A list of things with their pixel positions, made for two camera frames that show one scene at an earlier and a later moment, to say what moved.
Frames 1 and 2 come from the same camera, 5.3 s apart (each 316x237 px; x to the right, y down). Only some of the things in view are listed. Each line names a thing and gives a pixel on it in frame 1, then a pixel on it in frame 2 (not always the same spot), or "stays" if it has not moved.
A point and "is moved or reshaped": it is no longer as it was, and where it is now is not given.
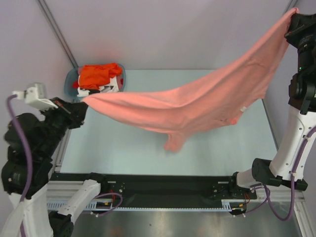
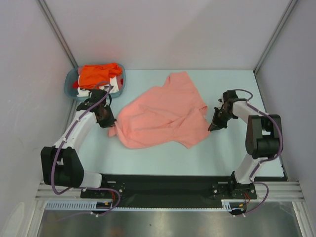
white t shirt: x=113 y=87 stays
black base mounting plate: x=162 y=190 stays
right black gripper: x=299 y=22 → x=216 y=124
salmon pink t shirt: x=218 y=99 is moved or reshaped
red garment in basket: x=120 y=82 stays
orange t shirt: x=91 y=76 stays
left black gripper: x=76 y=111 → x=110 y=122
